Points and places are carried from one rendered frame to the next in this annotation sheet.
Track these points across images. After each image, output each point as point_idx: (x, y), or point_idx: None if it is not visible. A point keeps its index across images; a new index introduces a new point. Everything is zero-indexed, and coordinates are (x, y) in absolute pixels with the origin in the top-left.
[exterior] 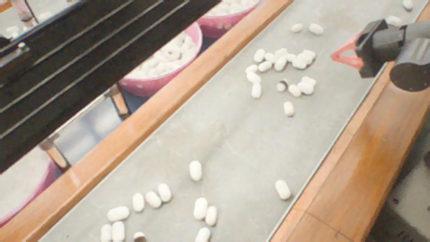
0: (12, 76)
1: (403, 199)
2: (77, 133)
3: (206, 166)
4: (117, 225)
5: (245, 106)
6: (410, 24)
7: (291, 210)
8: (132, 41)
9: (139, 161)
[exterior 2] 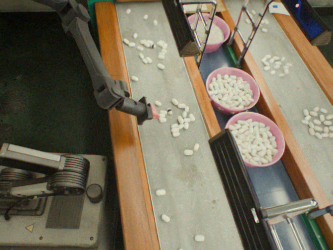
0: None
1: (100, 162)
2: (211, 62)
3: (160, 71)
4: (161, 43)
5: (172, 95)
6: (133, 102)
7: (128, 77)
8: (166, 4)
9: (178, 59)
